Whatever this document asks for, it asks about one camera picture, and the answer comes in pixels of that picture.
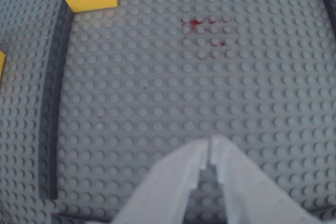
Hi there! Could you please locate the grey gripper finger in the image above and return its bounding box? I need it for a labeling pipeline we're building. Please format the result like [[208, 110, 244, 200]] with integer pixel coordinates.
[[211, 134, 324, 224], [112, 137, 210, 224]]

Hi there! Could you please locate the grey studded Lego baseplate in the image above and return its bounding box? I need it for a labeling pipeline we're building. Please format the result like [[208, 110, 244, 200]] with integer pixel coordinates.
[[0, 0, 336, 224]]

